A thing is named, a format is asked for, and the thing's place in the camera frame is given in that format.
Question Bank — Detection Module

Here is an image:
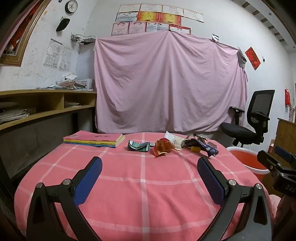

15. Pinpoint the white cardboard box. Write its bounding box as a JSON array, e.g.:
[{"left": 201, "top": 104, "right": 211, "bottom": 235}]
[{"left": 76, "top": 79, "right": 94, "bottom": 91}]

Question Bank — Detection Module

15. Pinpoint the pink checkered tablecloth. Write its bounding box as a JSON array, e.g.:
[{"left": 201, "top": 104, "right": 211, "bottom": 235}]
[{"left": 14, "top": 132, "right": 281, "bottom": 241}]

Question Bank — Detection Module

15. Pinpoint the yellow softcover book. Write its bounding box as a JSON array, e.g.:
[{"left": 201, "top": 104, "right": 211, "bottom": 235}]
[{"left": 66, "top": 141, "right": 125, "bottom": 148}]

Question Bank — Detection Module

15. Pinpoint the blue softcover book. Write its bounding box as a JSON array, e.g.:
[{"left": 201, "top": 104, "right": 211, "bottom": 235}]
[{"left": 64, "top": 139, "right": 125, "bottom": 145}]

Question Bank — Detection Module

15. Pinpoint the green wrapper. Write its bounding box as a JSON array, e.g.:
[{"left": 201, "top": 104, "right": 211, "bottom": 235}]
[{"left": 128, "top": 140, "right": 151, "bottom": 153}]

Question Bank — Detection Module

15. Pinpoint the stack of colourful books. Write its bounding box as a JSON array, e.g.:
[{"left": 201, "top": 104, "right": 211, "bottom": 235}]
[{"left": 63, "top": 130, "right": 123, "bottom": 142}]

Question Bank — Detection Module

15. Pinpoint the white paper wall chart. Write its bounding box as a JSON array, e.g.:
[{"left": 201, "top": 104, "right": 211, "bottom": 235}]
[
  {"left": 59, "top": 47, "right": 72, "bottom": 71},
  {"left": 44, "top": 38, "right": 63, "bottom": 68}
]

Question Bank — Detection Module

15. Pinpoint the white plastic wrapper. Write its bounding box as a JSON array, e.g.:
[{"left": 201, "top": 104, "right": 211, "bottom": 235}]
[{"left": 164, "top": 131, "right": 186, "bottom": 151}]

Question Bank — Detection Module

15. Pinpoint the blue snack wrapper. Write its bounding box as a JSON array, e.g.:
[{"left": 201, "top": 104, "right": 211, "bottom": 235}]
[{"left": 185, "top": 140, "right": 219, "bottom": 157}]

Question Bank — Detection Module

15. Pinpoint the wooden cabinet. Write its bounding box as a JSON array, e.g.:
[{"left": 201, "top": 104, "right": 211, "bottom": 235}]
[{"left": 269, "top": 118, "right": 296, "bottom": 158}]

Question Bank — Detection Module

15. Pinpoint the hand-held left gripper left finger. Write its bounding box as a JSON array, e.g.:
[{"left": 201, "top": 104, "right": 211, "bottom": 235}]
[{"left": 26, "top": 156, "right": 103, "bottom": 241}]

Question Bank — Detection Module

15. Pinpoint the black office chair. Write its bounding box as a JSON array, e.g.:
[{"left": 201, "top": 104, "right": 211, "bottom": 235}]
[{"left": 220, "top": 90, "right": 275, "bottom": 147}]

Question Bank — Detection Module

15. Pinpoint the grey cloth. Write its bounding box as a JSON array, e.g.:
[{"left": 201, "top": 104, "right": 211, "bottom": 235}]
[{"left": 238, "top": 49, "right": 247, "bottom": 69}]

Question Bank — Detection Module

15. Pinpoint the red paper wall decoration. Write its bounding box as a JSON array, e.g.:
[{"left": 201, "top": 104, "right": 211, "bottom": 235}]
[{"left": 245, "top": 46, "right": 261, "bottom": 70}]

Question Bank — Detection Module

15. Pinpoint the pink curtain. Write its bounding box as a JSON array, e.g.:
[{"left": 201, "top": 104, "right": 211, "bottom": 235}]
[{"left": 0, "top": 0, "right": 44, "bottom": 56}]

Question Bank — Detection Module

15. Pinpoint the thick stack of shelf papers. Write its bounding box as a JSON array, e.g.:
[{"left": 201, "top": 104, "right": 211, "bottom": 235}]
[{"left": 0, "top": 102, "right": 30, "bottom": 124}]

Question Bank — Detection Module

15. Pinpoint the black cap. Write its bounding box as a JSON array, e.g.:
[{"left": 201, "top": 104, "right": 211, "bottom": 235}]
[{"left": 56, "top": 16, "right": 70, "bottom": 32}]

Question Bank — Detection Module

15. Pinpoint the pink hanging sheet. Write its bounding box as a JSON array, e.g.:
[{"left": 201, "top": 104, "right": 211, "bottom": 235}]
[{"left": 94, "top": 31, "right": 248, "bottom": 135}]

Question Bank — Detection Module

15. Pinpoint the orange plastic bucket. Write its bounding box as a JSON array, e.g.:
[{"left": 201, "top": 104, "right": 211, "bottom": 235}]
[{"left": 226, "top": 146, "right": 271, "bottom": 182}]

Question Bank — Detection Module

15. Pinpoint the wire wall rack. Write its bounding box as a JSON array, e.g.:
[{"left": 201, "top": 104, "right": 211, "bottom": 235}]
[{"left": 70, "top": 34, "right": 96, "bottom": 46}]

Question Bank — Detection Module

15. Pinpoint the round wall clock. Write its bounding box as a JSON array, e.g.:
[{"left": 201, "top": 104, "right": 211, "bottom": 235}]
[{"left": 65, "top": 0, "right": 78, "bottom": 14}]

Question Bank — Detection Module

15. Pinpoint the group of wall certificates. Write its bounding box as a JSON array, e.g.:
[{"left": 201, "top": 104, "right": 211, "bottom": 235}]
[{"left": 111, "top": 3, "right": 204, "bottom": 36}]

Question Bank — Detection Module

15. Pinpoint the red orange wrapper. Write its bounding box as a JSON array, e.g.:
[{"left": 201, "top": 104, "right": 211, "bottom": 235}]
[{"left": 153, "top": 138, "right": 175, "bottom": 157}]

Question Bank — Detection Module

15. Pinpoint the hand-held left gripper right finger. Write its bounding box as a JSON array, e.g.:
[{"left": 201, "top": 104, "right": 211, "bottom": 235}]
[{"left": 197, "top": 157, "right": 271, "bottom": 241}]

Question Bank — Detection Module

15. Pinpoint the wooden shelf desk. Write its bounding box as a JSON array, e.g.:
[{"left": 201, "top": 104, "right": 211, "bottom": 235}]
[{"left": 0, "top": 89, "right": 97, "bottom": 163}]

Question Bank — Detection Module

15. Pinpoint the wooden window frame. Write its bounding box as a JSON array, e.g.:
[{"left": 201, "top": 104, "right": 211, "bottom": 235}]
[{"left": 0, "top": 0, "right": 52, "bottom": 67}]

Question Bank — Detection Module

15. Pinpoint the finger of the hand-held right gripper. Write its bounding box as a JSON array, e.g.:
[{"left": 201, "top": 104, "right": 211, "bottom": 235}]
[
  {"left": 257, "top": 150, "right": 282, "bottom": 178},
  {"left": 274, "top": 145, "right": 296, "bottom": 165}
]

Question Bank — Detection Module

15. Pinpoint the pile of loose papers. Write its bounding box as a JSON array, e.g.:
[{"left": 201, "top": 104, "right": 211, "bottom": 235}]
[{"left": 37, "top": 72, "right": 80, "bottom": 90}]

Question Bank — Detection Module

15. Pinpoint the person's right forearm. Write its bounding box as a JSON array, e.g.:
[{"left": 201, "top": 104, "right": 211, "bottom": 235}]
[{"left": 276, "top": 197, "right": 296, "bottom": 229}]

